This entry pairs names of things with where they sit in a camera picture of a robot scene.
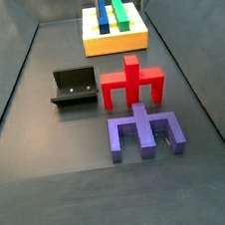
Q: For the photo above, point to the purple three-pronged block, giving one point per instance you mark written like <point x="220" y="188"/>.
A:
<point x="144" y="125"/>

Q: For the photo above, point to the yellow slotted board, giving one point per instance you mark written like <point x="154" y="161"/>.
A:
<point x="115" y="41"/>

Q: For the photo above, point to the black angled fixture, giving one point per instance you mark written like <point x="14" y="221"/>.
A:
<point x="75" y="85"/>

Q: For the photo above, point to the blue bar block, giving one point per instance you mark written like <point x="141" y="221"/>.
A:
<point x="103" y="18"/>

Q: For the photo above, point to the green bar block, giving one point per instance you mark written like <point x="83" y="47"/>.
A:
<point x="119" y="12"/>

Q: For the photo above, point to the red three-pronged block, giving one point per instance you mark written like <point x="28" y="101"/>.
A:
<point x="131" y="78"/>

